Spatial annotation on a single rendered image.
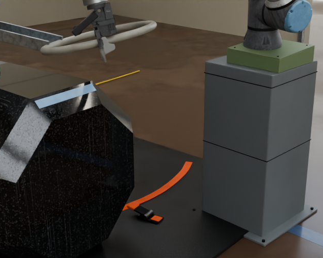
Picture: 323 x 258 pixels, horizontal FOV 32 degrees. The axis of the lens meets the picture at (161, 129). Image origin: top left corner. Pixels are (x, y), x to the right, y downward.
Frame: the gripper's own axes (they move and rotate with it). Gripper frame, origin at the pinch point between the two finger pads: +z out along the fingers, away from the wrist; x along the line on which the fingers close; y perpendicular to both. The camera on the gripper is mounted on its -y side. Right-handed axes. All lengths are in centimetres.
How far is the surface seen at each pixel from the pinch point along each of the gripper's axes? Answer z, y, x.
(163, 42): 60, 77, 506
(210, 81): 30, 49, 58
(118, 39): -5.9, 7.1, -0.4
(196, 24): 55, 137, 592
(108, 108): 26.5, -3.0, 33.8
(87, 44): -6.4, -4.3, -1.0
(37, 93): 10.6, -29.6, 19.5
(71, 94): 14.9, -16.6, 24.9
